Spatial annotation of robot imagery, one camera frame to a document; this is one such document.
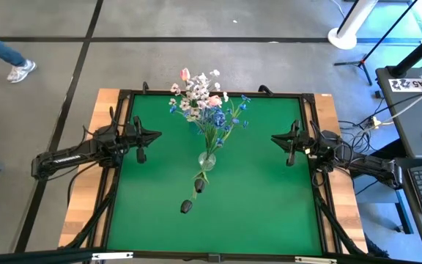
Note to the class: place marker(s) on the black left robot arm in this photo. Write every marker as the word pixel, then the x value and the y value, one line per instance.
pixel 66 158

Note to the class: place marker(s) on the light blue flower bunch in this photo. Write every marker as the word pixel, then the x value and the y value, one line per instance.
pixel 245 124
pixel 245 97

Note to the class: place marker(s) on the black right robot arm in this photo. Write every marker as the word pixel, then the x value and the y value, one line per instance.
pixel 372 165

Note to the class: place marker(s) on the person's shoe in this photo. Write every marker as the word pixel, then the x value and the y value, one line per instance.
pixel 22 71

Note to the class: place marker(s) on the clear glass vase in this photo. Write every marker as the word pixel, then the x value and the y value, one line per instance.
pixel 207 164

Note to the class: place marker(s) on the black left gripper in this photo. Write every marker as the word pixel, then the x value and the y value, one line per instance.
pixel 141 155

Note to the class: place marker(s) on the silver bracket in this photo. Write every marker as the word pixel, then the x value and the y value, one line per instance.
pixel 315 260
pixel 112 255

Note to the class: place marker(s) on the white power plug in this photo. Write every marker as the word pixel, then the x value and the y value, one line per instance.
pixel 374 122

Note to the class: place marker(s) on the thick black pole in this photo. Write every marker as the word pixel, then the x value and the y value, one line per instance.
pixel 416 55

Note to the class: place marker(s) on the white paper label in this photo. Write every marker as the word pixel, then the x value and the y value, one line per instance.
pixel 401 84

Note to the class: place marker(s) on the black tripod stand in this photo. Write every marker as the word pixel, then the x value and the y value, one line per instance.
pixel 361 63

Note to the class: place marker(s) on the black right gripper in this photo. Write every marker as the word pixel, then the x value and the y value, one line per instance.
pixel 291 158

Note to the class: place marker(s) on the green table mat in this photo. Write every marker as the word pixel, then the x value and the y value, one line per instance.
pixel 251 205

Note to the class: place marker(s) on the white pillar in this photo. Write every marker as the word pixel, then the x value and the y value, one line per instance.
pixel 343 38

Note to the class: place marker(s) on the small black floor box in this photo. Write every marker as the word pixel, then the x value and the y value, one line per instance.
pixel 378 94

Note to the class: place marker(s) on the black clamp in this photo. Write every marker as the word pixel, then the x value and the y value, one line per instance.
pixel 266 89
pixel 145 88

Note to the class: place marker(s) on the pink tulip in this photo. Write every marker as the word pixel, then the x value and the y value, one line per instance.
pixel 185 74
pixel 215 100

